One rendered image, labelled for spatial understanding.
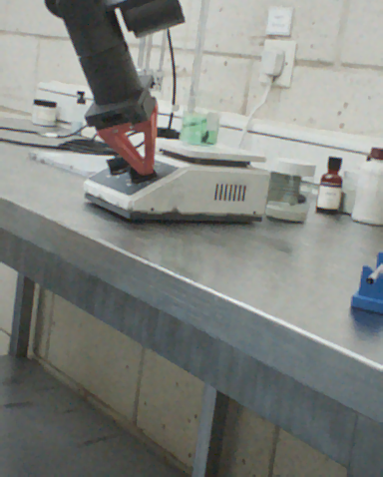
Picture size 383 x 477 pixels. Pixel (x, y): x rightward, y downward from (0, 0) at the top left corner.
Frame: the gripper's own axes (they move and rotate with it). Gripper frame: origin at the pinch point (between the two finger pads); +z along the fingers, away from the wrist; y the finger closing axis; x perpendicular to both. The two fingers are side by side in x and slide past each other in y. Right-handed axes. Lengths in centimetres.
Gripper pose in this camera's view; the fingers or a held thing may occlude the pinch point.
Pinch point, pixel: (146, 166)
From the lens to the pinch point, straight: 94.9
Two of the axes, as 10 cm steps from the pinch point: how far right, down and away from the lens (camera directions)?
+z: 3.1, 8.6, 4.2
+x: -9.5, 2.2, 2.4
